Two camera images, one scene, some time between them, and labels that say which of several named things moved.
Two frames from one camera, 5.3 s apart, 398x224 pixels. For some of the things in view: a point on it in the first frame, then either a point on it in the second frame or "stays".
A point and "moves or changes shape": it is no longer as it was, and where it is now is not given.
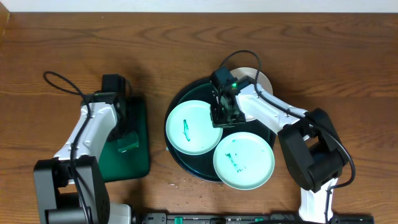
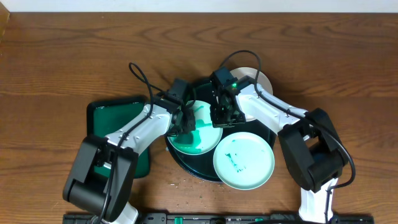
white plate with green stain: x=263 y=80 stays
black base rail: x=244 y=218 stays
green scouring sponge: x=130 y=141 moves or changes shape
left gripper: x=125 y=134 → x=188 y=121
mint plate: x=189 y=129 stays
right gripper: x=217 y=121 stays
